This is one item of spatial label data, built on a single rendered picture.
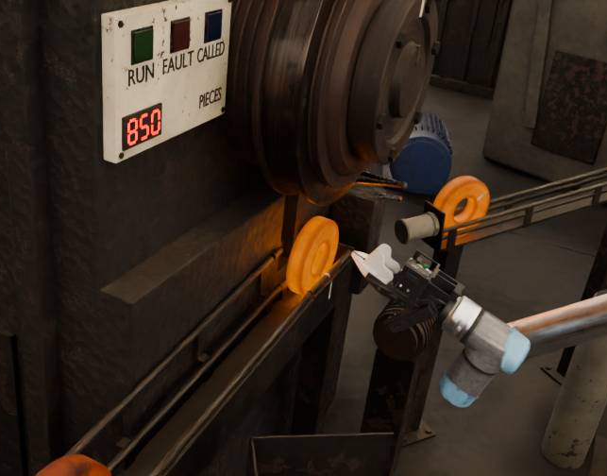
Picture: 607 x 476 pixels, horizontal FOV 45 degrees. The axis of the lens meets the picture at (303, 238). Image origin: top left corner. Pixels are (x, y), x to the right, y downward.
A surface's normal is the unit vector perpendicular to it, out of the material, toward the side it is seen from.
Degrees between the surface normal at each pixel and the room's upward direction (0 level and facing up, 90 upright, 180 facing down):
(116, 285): 0
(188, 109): 90
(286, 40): 71
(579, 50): 90
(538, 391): 0
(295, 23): 64
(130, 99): 90
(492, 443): 0
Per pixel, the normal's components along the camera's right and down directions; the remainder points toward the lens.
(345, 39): 0.11, 0.04
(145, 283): 0.11, -0.88
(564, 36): -0.64, 0.29
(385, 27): -0.24, -0.32
